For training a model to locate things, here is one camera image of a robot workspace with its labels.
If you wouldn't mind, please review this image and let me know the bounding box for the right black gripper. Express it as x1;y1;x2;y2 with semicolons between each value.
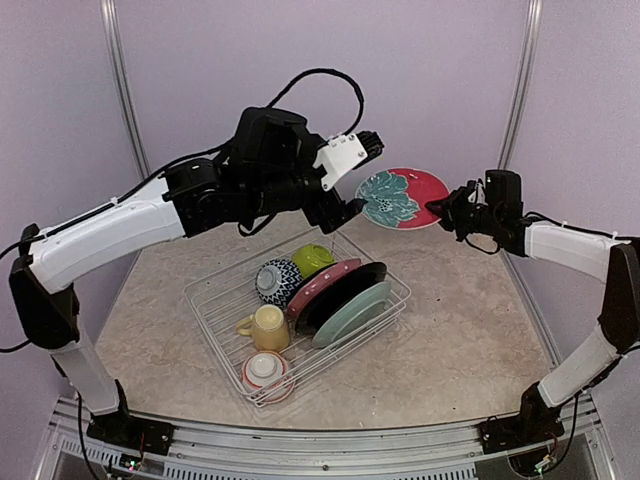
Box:
427;184;502;241

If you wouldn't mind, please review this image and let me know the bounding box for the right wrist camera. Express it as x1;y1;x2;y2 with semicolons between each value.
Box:
468;179;486;205

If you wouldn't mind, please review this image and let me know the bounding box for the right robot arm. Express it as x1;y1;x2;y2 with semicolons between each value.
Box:
426;170;639;409

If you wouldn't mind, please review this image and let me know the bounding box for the red teal floral plate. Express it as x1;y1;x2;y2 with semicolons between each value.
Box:
355;167;449;231

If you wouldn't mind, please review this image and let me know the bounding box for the light teal plate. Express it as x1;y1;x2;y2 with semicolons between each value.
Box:
311;281;391;348

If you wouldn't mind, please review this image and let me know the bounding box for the pink speckled plate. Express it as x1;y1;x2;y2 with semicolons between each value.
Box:
285;258;362;320

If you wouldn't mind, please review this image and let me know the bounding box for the black plate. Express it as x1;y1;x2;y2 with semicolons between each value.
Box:
295;262;387;335

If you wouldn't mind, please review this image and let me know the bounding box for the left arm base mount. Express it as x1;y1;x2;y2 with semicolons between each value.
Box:
87;411;175;456

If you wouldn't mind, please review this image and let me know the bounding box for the yellow mug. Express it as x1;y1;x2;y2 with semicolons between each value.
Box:
236;304;290;352

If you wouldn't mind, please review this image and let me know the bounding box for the green bowl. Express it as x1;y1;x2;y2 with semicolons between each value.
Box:
291;244;335;279

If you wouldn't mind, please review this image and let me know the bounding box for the right aluminium frame post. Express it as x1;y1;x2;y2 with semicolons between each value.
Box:
498;0;543;170

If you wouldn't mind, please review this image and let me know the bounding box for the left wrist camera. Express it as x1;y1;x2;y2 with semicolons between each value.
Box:
313;131;384;191

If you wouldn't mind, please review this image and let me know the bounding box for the white wire dish rack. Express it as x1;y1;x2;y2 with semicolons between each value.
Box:
184;228;411;407

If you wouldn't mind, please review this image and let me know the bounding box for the blue white patterned bowl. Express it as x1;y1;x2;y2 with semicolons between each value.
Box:
255;259;303;309

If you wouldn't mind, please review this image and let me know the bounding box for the aluminium front rail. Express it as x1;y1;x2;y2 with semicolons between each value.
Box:
32;395;622;479

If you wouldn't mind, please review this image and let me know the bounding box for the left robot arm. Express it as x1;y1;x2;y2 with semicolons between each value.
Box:
9;102;383;445

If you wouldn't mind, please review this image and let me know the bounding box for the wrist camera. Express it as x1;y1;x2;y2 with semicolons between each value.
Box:
313;131;384;191
468;179;486;205

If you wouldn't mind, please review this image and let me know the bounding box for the white bowl red rim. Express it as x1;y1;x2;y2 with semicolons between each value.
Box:
241;351;295;404

